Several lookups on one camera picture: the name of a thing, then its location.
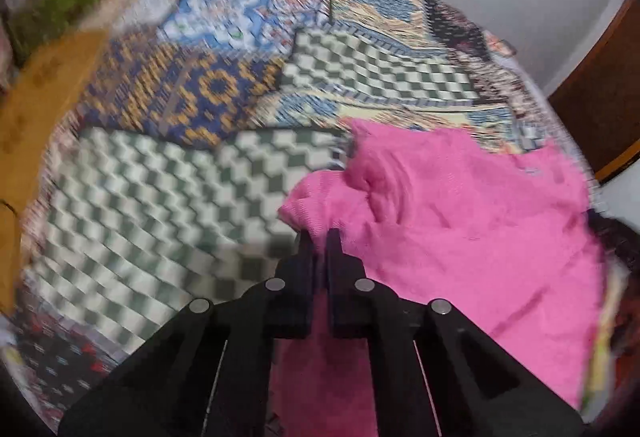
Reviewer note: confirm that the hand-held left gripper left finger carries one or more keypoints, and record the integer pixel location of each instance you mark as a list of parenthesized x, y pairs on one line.
[(304, 262)]

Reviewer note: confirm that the patchwork printed blanket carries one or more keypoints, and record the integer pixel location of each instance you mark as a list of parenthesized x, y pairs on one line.
[(200, 127)]

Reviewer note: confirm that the brown cardboard box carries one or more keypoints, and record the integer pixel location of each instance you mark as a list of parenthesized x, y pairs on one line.
[(35, 117)]

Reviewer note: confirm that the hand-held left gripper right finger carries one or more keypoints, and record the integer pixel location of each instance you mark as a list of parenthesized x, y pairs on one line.
[(336, 262)]

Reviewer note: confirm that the brown wooden door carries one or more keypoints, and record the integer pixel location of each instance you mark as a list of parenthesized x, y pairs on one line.
[(597, 92)]

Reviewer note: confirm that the pink small garment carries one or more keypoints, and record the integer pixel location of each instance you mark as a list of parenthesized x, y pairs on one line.
[(450, 227)]

